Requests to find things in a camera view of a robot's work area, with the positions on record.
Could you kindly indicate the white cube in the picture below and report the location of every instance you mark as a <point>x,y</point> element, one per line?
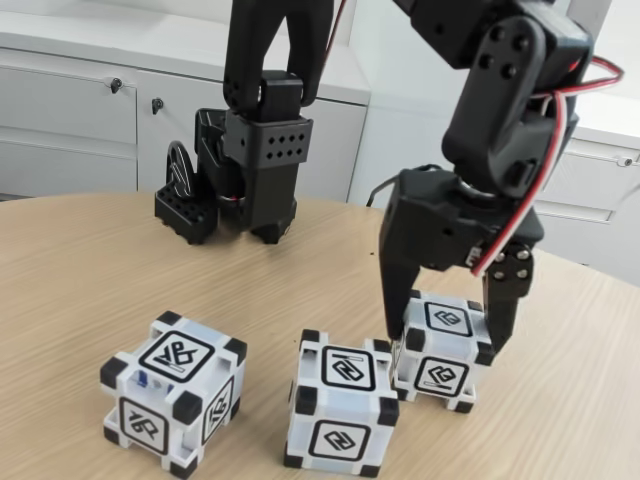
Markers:
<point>445,345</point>
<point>340,400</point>
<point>170,395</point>

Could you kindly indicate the white drawer cabinet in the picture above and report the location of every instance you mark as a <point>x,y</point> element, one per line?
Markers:
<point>600,200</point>

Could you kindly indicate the silver cabinet lock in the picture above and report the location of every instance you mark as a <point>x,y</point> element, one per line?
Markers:
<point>625,161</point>

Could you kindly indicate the black round clamp knob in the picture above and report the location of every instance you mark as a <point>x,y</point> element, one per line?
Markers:
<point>180,170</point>

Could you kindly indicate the white cube, branching glyph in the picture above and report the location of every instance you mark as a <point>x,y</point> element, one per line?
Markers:
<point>170,395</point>

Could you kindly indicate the black cabinet lock key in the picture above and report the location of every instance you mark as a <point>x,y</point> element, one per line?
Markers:
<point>116,85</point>
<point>157,105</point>

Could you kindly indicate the white low cabinet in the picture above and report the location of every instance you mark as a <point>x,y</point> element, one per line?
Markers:
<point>65,125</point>

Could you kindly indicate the grey metal frame post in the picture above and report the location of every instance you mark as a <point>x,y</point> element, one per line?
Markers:
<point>597,12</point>

